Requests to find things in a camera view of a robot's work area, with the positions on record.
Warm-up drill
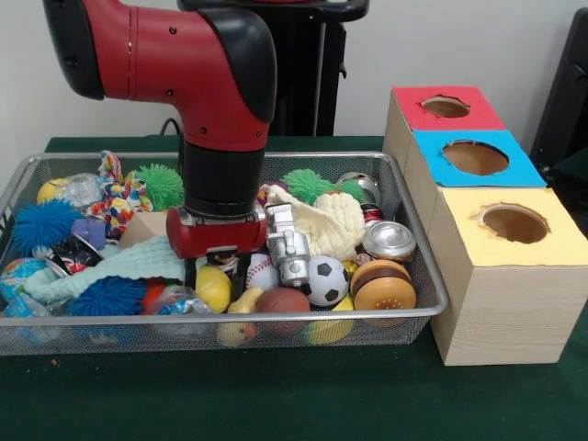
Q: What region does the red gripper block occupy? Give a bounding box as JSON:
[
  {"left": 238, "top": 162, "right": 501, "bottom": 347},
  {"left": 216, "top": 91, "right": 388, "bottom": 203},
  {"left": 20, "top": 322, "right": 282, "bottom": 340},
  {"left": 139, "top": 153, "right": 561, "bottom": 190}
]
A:
[{"left": 165, "top": 206, "right": 268, "bottom": 300}]

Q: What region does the yellow plush toy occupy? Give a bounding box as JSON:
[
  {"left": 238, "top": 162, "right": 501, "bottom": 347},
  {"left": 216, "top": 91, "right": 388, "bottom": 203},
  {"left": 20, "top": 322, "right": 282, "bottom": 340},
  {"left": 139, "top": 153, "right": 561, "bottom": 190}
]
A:
[{"left": 227, "top": 287, "right": 266, "bottom": 314}]

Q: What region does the wooden box with three holes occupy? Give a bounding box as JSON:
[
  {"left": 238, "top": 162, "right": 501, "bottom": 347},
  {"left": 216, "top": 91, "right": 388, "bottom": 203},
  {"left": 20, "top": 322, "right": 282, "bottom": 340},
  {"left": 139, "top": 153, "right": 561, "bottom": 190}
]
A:
[{"left": 383, "top": 85, "right": 588, "bottom": 368}]

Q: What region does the white baseball toy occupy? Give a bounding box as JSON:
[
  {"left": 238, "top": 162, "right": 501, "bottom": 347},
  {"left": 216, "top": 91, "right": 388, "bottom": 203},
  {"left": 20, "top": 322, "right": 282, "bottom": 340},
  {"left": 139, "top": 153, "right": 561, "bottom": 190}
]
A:
[{"left": 246, "top": 253, "right": 280, "bottom": 291}]

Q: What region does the brown ball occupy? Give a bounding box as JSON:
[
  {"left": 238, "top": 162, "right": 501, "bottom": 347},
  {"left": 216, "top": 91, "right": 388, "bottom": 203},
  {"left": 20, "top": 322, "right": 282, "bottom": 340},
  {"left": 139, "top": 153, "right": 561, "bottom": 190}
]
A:
[{"left": 255, "top": 287, "right": 311, "bottom": 314}]

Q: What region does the mint green knitted cloth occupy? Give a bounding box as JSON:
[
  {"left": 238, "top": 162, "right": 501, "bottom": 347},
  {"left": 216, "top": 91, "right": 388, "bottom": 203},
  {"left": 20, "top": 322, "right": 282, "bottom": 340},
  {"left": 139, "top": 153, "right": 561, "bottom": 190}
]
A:
[{"left": 23, "top": 234, "right": 187, "bottom": 302}]

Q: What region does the silver robot figure toy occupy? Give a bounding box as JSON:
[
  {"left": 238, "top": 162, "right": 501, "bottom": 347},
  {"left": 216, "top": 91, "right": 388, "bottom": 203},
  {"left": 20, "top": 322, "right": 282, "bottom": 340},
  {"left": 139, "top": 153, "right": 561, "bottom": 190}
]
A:
[{"left": 265, "top": 203, "right": 311, "bottom": 288}]

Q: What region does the black and white soccer ball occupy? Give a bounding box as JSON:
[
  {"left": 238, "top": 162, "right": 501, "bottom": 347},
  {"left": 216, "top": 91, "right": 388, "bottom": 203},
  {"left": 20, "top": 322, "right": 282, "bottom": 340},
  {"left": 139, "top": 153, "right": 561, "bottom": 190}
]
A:
[{"left": 300, "top": 255, "right": 350, "bottom": 308}]

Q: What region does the cream knitted cloth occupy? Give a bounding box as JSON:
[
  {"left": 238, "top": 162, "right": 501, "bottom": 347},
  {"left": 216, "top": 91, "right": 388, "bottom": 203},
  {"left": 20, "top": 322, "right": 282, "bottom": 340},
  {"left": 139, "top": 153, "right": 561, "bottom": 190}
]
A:
[{"left": 259, "top": 185, "right": 367, "bottom": 262}]

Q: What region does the dark green table cloth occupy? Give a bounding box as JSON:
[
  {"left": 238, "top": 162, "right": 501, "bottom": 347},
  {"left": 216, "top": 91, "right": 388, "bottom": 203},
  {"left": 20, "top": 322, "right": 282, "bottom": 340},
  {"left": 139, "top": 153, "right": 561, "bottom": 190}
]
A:
[
  {"left": 546, "top": 146, "right": 588, "bottom": 224},
  {"left": 0, "top": 134, "right": 588, "bottom": 441}
]

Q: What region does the wooden toy hamburger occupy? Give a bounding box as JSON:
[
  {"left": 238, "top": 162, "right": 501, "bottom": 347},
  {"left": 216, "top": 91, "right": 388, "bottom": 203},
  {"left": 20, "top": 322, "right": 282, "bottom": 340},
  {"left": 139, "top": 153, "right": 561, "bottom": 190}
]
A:
[{"left": 351, "top": 259, "right": 418, "bottom": 322}]

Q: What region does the crushed silver drink can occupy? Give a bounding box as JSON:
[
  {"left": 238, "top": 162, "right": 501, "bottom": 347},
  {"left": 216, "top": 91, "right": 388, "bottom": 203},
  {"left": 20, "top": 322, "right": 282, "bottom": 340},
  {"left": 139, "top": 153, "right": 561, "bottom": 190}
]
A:
[{"left": 361, "top": 221, "right": 418, "bottom": 264}]

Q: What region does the blue spiky rubber ball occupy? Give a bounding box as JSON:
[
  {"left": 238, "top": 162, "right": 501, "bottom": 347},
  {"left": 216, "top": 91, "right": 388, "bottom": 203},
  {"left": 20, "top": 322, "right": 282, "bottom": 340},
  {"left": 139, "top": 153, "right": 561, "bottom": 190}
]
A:
[{"left": 11, "top": 199, "right": 86, "bottom": 257}]

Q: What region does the black flat panel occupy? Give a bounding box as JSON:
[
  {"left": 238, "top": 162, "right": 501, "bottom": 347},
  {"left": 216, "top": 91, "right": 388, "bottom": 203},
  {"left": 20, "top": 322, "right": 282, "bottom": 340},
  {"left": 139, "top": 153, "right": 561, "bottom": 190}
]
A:
[{"left": 528, "top": 6, "right": 588, "bottom": 162}]

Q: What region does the silver wire mesh bin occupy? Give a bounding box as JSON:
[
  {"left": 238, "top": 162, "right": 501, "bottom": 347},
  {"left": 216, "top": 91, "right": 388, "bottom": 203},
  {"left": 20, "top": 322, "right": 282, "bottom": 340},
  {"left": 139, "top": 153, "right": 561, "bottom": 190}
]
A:
[{"left": 0, "top": 151, "right": 450, "bottom": 357}]

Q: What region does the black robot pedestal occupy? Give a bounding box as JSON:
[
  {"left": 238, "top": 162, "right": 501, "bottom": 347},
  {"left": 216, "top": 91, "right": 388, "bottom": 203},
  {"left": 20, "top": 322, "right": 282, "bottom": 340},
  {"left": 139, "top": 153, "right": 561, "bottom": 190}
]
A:
[{"left": 176, "top": 0, "right": 371, "bottom": 138}]

